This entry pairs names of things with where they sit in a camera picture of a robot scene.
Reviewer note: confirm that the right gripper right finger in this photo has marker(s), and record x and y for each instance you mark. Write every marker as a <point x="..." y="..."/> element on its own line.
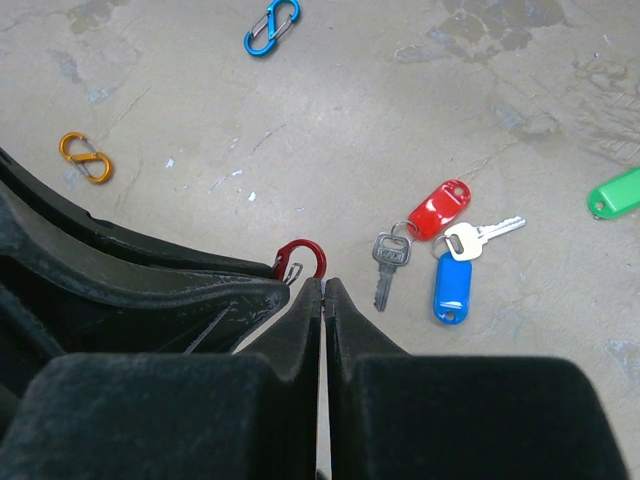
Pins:
<point x="394" y="415"/>

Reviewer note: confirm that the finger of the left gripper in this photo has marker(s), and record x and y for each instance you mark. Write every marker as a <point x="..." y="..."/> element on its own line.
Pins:
<point x="90" y="301"/>
<point x="111" y="238"/>

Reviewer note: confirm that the blue S carabiner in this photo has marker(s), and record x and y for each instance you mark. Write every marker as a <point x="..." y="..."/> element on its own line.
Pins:
<point x="274" y="30"/>

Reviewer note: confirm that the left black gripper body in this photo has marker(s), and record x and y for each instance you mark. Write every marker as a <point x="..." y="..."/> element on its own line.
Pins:
<point x="26" y="345"/>

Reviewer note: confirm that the green tag key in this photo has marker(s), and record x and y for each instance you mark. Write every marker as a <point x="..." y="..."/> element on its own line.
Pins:
<point x="617" y="196"/>

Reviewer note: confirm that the red tag key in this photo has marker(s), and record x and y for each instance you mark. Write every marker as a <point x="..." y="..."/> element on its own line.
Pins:
<point x="392" y="249"/>

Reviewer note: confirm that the red S carabiner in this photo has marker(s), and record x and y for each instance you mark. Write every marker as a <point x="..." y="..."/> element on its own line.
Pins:
<point x="290" y="261"/>

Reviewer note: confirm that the blue tag key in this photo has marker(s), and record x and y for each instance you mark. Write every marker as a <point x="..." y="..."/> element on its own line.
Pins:
<point x="465" y="243"/>

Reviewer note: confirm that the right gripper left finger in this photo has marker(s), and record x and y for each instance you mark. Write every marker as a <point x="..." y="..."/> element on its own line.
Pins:
<point x="249" y="415"/>

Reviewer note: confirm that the orange S carabiner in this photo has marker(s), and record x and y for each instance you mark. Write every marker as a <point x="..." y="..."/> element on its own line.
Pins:
<point x="80" y="160"/>

